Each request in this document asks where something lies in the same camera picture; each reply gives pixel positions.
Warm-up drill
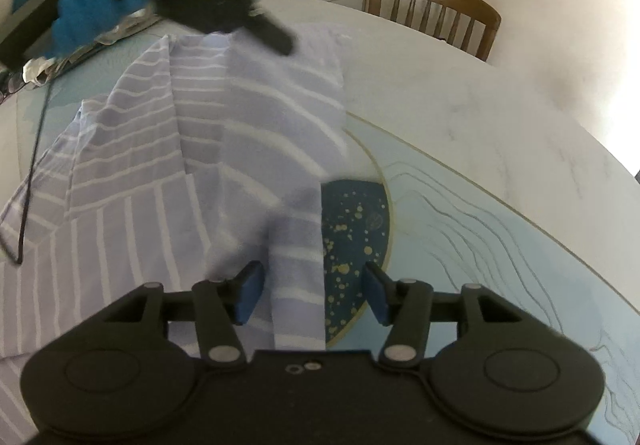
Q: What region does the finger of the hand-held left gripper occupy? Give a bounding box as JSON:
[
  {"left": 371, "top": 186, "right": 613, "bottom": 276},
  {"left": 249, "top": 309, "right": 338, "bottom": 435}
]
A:
[{"left": 241, "top": 8, "right": 297, "bottom": 58}]

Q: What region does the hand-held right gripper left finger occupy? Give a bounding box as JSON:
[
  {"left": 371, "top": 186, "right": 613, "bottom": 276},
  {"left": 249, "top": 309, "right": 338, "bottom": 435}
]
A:
[{"left": 102, "top": 260, "right": 266, "bottom": 371}]

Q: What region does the black cable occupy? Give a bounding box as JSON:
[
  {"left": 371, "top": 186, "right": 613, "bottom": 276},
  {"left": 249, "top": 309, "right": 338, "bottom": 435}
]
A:
[{"left": 0, "top": 67, "right": 54, "bottom": 267}]

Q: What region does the wooden chair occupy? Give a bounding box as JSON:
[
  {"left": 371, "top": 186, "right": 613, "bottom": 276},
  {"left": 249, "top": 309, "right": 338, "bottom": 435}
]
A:
[{"left": 367, "top": 0, "right": 502, "bottom": 64}]

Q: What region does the lavender white striped shirt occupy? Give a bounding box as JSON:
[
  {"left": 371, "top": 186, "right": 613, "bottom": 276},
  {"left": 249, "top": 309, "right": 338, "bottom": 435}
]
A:
[{"left": 0, "top": 22, "right": 354, "bottom": 441}]

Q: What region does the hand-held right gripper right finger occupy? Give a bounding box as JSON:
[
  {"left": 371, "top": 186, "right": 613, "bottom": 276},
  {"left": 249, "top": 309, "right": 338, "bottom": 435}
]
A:
[{"left": 362, "top": 261, "right": 542, "bottom": 371}]

